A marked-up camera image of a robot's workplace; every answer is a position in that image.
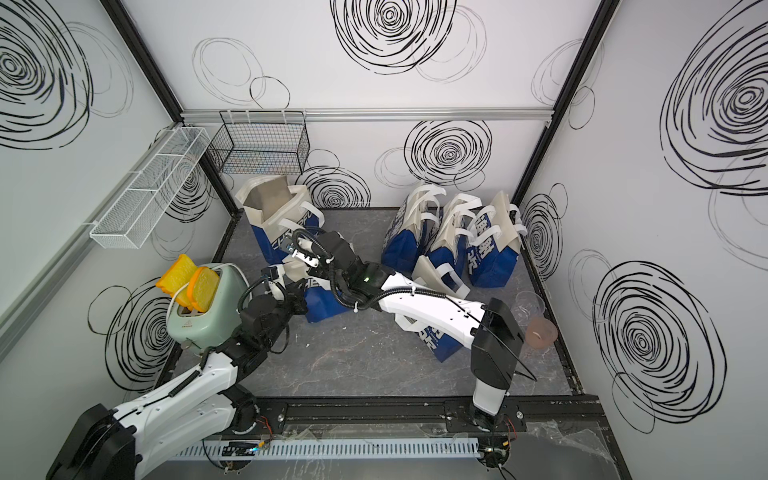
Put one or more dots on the slotted grey cable duct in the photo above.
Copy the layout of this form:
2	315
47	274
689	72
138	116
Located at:
334	449

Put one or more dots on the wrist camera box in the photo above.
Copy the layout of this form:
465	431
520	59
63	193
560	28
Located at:
307	257
274	281

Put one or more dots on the blue beige takeout bag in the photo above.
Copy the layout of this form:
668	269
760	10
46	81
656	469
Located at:
274	210
497	242
434	306
320	300
404	239
449	245

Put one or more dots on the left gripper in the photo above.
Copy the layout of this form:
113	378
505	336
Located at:
296	297

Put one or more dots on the mint green toaster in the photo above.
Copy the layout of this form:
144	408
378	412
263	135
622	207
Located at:
197	332

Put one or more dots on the white wire mesh shelf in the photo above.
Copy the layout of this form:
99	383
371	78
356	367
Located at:
134	214

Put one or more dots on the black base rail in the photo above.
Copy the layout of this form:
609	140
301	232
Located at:
274	415

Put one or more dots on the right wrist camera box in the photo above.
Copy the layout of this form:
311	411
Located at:
307	257

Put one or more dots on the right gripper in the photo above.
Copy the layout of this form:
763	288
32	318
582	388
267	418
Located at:
320	271

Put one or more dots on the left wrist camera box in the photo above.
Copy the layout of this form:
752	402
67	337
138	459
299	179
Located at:
274	281

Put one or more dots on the clear plastic cup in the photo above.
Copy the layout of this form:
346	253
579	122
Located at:
527	306

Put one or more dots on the black wire basket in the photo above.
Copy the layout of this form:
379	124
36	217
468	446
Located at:
264	142

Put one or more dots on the rear yellow toast slice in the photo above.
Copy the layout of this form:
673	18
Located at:
178	275

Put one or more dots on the yellow toast slice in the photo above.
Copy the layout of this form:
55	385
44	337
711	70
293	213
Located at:
178	275
202	288

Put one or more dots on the front yellow toast slice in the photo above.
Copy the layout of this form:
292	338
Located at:
202	288

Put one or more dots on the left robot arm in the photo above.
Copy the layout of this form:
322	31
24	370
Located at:
131	440

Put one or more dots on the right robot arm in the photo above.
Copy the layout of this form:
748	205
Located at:
488	330

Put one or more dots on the pink plastic cup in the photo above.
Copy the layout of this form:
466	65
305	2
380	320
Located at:
541	333

